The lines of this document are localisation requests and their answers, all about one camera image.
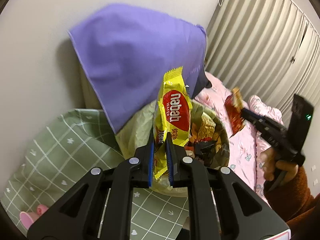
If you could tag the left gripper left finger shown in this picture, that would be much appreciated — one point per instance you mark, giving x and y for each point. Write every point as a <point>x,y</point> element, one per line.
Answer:
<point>133,172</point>

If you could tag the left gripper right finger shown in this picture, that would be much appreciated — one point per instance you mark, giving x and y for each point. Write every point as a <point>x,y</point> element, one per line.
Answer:
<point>184,171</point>

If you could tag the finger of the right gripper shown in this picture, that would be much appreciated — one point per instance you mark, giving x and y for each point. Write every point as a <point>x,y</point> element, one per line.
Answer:
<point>250,116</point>

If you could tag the red snack wrapper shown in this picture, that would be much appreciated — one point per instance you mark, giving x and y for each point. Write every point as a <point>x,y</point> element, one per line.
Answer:
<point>234,105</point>

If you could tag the yellow nabati wafer wrapper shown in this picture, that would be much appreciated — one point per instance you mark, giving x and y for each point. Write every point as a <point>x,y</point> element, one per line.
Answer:
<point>172,115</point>

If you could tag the brown sleeve forearm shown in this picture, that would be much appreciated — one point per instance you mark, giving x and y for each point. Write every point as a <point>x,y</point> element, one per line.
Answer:
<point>295,204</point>

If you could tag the right hand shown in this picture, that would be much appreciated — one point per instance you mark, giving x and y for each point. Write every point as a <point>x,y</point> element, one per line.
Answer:
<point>268,157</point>

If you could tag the pink bedding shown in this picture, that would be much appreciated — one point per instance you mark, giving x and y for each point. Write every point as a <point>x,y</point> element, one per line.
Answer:
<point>246,146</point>

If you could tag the orange snack wrapper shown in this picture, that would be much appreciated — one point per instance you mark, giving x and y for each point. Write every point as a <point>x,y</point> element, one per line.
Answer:
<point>204,131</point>

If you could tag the beige pleated curtain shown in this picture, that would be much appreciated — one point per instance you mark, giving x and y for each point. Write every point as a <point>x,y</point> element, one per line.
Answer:
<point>267,48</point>

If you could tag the green grid tablecloth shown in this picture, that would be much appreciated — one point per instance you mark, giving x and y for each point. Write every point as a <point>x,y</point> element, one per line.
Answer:
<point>62,153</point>

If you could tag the purple cloth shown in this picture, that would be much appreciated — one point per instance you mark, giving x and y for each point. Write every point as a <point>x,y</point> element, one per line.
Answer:
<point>125,51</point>

